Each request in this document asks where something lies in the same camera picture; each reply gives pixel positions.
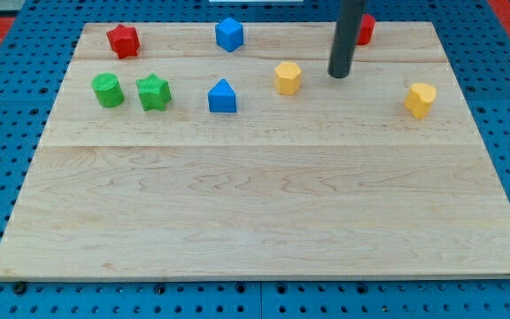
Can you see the yellow hexagon block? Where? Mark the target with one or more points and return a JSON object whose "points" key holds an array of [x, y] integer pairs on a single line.
{"points": [[287, 78]]}

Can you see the green star block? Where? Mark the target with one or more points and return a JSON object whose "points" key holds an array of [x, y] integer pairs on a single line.
{"points": [[154, 92]]}

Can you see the red star block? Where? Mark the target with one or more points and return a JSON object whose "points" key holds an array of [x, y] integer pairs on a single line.
{"points": [[124, 41]]}

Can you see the blue triangle block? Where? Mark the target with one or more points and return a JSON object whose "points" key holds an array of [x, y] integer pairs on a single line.
{"points": [[222, 98]]}

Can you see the light wooden board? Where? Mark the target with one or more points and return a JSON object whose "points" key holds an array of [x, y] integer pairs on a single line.
{"points": [[336, 182]]}

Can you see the blue cube block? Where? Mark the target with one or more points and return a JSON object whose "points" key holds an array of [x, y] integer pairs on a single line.
{"points": [[229, 34]]}

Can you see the green cylinder block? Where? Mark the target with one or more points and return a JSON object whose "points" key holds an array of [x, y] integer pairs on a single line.
{"points": [[107, 89]]}

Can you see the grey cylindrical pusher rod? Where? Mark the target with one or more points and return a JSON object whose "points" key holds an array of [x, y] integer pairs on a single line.
{"points": [[345, 37]]}

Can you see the yellow heart block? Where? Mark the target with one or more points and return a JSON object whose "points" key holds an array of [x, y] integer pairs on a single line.
{"points": [[419, 99]]}

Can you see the red block behind rod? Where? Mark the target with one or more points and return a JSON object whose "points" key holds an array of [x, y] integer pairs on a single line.
{"points": [[367, 28]]}

